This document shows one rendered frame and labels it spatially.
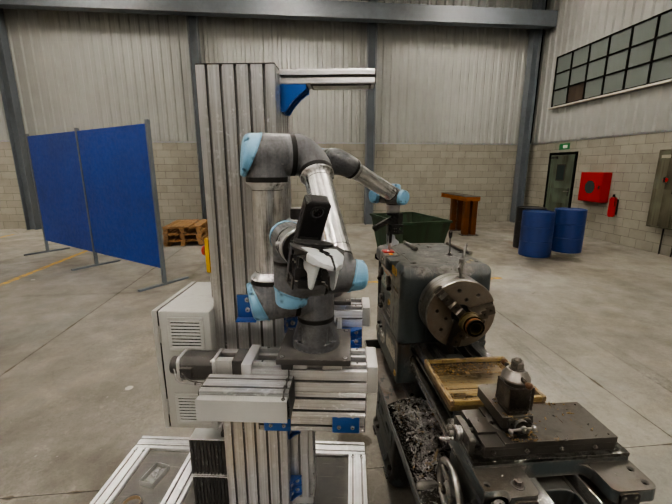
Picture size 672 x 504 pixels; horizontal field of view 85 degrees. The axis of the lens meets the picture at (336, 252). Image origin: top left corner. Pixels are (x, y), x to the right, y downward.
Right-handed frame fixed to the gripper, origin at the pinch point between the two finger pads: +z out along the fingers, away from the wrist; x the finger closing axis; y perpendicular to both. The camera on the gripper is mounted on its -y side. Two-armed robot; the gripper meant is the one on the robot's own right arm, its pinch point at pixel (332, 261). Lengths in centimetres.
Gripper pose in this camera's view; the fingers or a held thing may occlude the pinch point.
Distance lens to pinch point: 54.5
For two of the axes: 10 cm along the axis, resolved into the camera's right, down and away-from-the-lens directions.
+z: 3.2, 2.1, -9.2
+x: -9.4, -0.6, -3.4
